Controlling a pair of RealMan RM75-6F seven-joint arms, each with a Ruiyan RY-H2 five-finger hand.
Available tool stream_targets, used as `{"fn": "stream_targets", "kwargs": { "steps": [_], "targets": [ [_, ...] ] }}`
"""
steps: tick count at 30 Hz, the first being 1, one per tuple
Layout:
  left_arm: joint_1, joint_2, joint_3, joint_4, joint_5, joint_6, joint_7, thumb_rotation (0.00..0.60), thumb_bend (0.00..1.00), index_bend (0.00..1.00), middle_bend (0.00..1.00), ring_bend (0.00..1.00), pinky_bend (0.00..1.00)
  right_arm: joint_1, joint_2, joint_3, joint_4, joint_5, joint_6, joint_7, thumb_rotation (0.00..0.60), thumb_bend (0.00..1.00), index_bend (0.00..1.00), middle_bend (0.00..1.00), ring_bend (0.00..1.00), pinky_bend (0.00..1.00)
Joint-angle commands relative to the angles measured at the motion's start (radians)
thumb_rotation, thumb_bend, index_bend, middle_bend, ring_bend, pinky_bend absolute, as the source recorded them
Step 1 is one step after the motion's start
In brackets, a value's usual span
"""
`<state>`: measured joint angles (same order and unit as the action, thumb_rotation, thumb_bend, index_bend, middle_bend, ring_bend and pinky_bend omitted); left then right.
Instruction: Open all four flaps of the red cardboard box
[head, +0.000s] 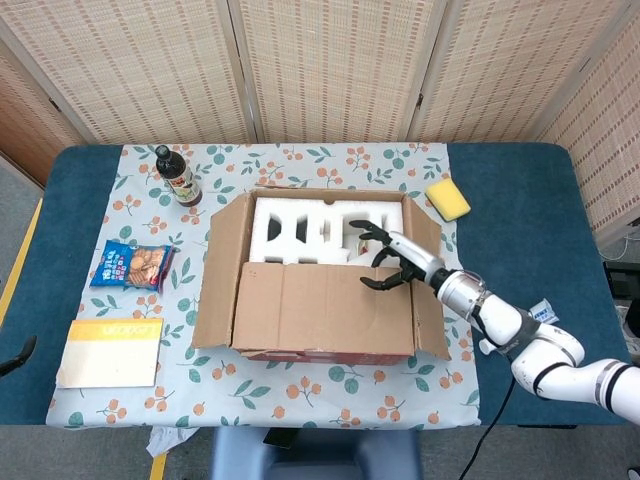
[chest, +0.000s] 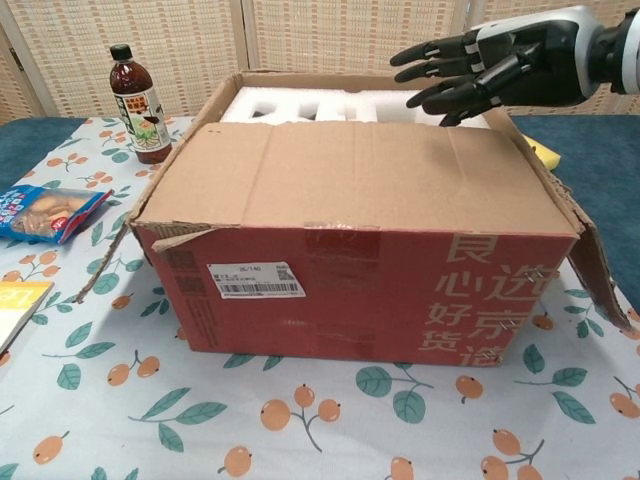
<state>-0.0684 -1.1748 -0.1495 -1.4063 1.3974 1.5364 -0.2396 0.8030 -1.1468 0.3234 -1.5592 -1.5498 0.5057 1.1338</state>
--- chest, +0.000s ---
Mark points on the woven bamboo folding screen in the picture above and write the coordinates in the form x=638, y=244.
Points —
x=300, y=35

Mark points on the yellow and white booklet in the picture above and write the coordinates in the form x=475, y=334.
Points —
x=17, y=305

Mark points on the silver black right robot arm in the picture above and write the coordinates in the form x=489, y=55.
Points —
x=625, y=55

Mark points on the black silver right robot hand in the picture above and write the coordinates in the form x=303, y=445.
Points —
x=540, y=65

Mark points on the yellow sponge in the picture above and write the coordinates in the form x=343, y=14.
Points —
x=547, y=155

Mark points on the blue snack bag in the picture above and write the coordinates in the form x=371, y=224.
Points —
x=45, y=212

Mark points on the red cardboard shipping box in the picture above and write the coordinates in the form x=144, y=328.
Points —
x=350, y=190

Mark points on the floral fruit print tablecloth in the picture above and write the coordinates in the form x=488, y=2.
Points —
x=100, y=400

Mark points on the white foam packing insert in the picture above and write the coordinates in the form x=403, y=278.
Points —
x=340, y=102

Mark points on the dark sauce bottle black cap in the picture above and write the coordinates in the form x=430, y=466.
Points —
x=142, y=125

